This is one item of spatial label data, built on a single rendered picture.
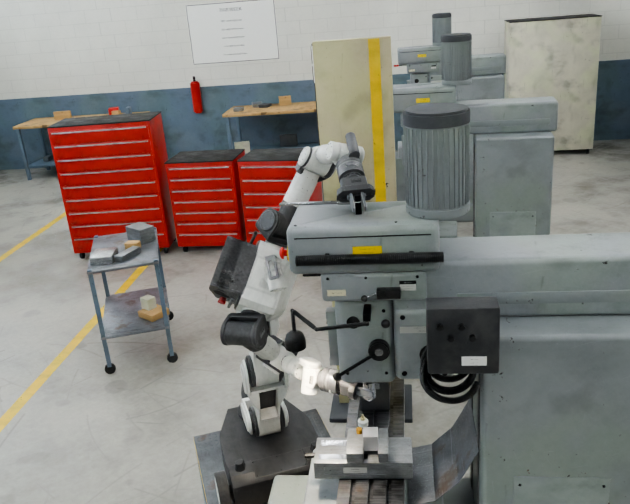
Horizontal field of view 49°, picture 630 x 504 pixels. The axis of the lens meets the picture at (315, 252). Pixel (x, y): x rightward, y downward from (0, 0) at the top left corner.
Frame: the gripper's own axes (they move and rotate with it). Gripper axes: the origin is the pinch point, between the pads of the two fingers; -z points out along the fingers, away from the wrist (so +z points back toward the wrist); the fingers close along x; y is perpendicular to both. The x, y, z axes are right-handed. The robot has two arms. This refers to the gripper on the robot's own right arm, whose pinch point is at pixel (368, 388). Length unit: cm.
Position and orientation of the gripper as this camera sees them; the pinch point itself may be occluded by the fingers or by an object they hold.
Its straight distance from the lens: 251.1
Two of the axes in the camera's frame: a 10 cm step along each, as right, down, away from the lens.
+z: -8.9, -1.1, 4.5
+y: 0.7, 9.3, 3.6
